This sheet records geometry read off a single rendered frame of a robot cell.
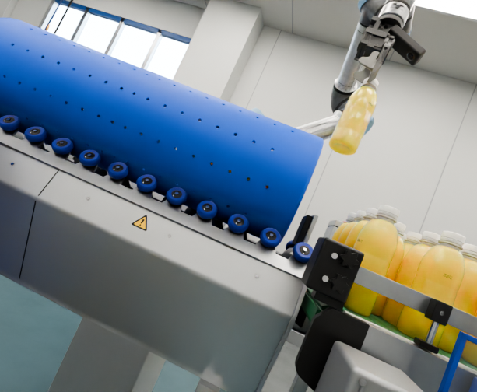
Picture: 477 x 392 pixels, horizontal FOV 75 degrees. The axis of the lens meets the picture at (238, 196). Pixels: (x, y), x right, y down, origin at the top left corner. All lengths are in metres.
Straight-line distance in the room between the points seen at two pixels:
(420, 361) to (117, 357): 1.01
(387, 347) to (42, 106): 0.85
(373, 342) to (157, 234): 0.45
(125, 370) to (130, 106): 0.93
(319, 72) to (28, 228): 3.70
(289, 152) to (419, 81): 3.66
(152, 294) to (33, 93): 0.53
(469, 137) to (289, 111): 1.95
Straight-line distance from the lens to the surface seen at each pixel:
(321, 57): 4.23
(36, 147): 0.87
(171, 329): 0.73
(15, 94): 0.92
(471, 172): 4.09
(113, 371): 1.35
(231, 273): 0.65
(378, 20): 1.07
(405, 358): 0.62
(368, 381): 0.47
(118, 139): 0.75
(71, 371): 1.44
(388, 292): 0.61
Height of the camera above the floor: 0.96
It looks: 5 degrees up
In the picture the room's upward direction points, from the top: 24 degrees clockwise
